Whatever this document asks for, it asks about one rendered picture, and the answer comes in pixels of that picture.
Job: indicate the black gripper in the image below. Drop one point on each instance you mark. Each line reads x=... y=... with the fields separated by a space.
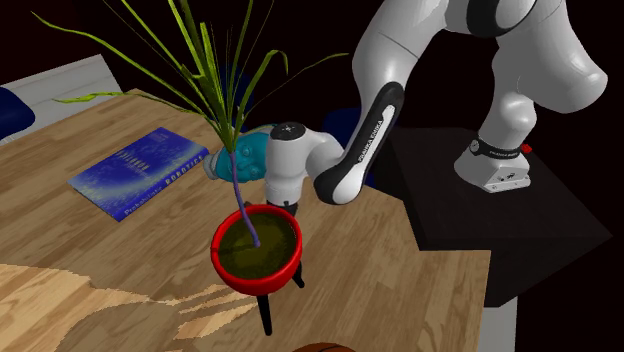
x=290 y=208

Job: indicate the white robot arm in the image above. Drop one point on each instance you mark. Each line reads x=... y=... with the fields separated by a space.
x=541 y=68

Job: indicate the teal plastic bottle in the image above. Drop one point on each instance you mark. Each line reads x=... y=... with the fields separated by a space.
x=251 y=158

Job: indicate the potted plant in red pot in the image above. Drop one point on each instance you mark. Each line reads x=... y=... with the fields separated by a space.
x=253 y=273

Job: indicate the wooden table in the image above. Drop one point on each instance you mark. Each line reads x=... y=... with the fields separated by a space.
x=390 y=273

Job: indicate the brown ball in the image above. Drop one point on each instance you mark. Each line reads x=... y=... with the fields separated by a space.
x=324 y=348

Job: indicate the blue book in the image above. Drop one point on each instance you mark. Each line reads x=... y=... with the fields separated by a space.
x=136 y=170

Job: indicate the black robot stand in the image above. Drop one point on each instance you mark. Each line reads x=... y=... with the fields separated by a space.
x=468 y=214

